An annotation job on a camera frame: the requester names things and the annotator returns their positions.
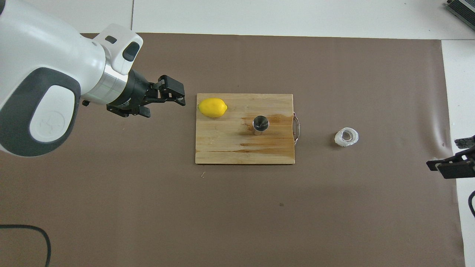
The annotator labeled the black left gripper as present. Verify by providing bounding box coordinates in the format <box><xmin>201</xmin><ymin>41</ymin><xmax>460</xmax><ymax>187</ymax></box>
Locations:
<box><xmin>105</xmin><ymin>69</ymin><xmax>186</xmax><ymax>119</ymax></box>

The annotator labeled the steel double jigger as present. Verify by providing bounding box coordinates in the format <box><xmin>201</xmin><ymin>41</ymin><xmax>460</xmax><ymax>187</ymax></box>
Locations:
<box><xmin>252</xmin><ymin>115</ymin><xmax>269</xmax><ymax>136</ymax></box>

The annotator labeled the small clear plastic cup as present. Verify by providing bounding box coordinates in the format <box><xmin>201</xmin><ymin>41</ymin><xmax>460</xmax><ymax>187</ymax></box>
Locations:
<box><xmin>334</xmin><ymin>127</ymin><xmax>360</xmax><ymax>148</ymax></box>

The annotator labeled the yellow lemon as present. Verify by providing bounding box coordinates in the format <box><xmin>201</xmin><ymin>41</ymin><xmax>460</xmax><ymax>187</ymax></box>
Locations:
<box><xmin>198</xmin><ymin>98</ymin><xmax>228</xmax><ymax>118</ymax></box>

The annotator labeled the wooden cutting board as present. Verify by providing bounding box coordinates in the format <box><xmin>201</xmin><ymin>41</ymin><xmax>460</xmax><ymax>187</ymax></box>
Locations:
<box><xmin>195</xmin><ymin>93</ymin><xmax>301</xmax><ymax>165</ymax></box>

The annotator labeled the brown paper table mat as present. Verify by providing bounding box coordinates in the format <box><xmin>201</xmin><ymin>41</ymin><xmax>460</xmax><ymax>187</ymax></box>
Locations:
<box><xmin>0</xmin><ymin>33</ymin><xmax>466</xmax><ymax>267</ymax></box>

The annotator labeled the grey ribbed metal device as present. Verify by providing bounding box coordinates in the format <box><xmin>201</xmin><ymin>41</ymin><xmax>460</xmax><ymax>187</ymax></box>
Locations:
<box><xmin>445</xmin><ymin>0</ymin><xmax>475</xmax><ymax>31</ymax></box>

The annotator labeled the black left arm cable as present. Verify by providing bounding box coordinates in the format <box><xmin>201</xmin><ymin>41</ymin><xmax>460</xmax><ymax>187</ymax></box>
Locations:
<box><xmin>0</xmin><ymin>224</ymin><xmax>52</xmax><ymax>267</ymax></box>

